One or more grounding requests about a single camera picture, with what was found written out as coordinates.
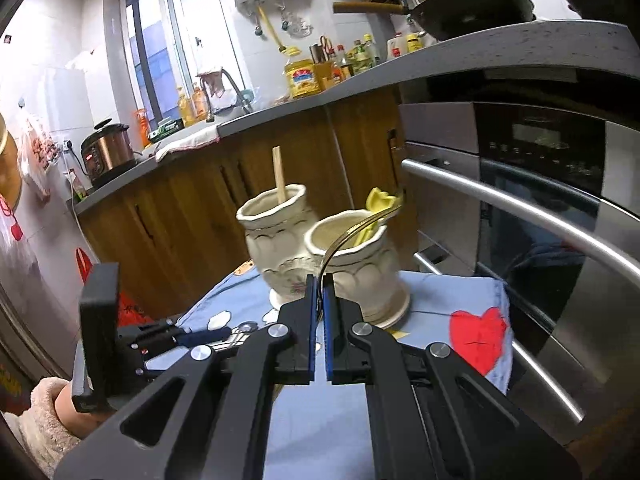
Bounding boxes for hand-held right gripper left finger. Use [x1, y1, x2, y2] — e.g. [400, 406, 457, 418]
[54, 274, 321, 480]

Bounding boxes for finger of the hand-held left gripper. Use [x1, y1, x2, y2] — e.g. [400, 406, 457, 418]
[171, 327, 233, 349]

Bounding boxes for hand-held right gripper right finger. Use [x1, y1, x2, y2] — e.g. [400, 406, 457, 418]
[322, 272, 584, 480]

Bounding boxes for silver spoon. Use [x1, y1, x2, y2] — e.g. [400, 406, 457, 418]
[212, 321, 259, 350]

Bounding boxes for cream ceramic utensil holder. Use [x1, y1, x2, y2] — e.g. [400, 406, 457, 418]
[236, 183, 412, 326]

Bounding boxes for silver fork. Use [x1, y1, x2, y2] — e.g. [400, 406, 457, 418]
[320, 187, 407, 277]

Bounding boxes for yellow tulip fruit fork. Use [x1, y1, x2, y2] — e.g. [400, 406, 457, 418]
[352, 219, 379, 250]
[365, 187, 397, 221]

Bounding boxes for wooden chopstick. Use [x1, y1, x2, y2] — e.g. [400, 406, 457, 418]
[271, 146, 289, 202]

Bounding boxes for person's left forearm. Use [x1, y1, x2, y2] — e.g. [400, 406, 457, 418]
[2, 376, 113, 479]

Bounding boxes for red plastic bag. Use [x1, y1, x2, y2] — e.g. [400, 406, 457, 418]
[75, 247, 152, 329]

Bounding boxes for cream ceramic vase right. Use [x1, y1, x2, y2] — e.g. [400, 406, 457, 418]
[269, 287, 414, 327]

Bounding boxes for blue cartoon printed cloth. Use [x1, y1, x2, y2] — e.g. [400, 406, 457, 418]
[175, 260, 514, 480]

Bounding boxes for wooden kitchen cabinets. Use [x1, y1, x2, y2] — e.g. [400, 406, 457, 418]
[79, 87, 419, 322]

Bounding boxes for copper rice cooker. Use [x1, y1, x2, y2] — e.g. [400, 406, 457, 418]
[79, 118, 137, 187]

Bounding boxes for hanging clear plastic bag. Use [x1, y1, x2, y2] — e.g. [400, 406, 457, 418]
[16, 109, 57, 202]

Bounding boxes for round wooden board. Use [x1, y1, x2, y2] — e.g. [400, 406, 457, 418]
[0, 112, 24, 212]

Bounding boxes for white towel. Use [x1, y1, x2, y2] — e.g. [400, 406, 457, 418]
[153, 125, 221, 163]

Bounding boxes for orange spray bottle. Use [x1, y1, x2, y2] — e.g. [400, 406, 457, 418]
[132, 108, 151, 149]

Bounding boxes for green packet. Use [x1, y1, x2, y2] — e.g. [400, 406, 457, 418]
[148, 117, 185, 142]

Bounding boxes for orange liquid bottle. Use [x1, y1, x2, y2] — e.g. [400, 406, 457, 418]
[175, 86, 196, 129]
[191, 85, 211, 122]

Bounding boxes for metal kitchen faucet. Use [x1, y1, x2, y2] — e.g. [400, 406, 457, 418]
[197, 69, 254, 115]

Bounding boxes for yellow cooking oil bottle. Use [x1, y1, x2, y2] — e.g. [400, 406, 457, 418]
[283, 58, 324, 100]

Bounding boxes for reddish rag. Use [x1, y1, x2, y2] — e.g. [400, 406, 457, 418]
[199, 71, 226, 99]

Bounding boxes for wooden knife block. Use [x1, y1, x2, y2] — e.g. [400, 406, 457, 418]
[308, 42, 335, 92]

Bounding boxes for stainless built-in oven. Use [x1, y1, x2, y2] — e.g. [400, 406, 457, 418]
[397, 67, 640, 447]

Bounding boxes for row of condiment bottles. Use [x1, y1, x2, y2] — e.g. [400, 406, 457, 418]
[330, 34, 382, 81]

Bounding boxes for kitchen window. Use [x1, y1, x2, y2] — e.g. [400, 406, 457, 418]
[120, 0, 252, 127]

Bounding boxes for white jug with red label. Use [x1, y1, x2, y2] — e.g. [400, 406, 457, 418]
[387, 32, 409, 60]

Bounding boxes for grey kitchen countertop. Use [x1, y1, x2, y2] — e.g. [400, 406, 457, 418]
[75, 20, 640, 217]

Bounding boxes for yellow hose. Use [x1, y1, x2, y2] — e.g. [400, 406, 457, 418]
[257, 5, 302, 57]

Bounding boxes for black wok with wooden handle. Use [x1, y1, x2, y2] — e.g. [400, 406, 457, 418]
[332, 0, 537, 42]

